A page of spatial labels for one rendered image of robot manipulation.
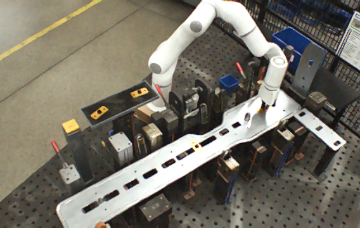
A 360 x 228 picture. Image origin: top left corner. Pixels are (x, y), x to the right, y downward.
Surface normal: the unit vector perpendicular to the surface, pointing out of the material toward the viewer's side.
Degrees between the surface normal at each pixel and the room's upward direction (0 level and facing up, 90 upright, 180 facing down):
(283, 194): 0
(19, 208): 0
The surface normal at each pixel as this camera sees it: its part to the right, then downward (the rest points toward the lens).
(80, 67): 0.04, -0.66
